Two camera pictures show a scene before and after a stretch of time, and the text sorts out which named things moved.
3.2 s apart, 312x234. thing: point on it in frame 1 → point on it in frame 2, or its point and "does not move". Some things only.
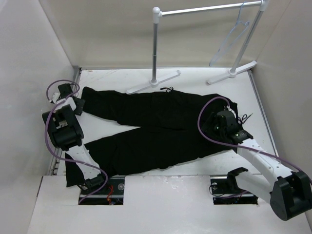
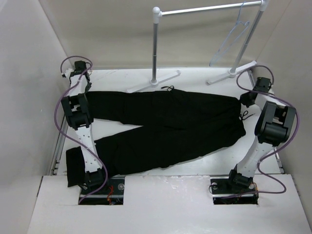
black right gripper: (212, 120) → (243, 98)
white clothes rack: (157, 14) does not move
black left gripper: (79, 110) → (87, 87)
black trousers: (174, 128) does not move
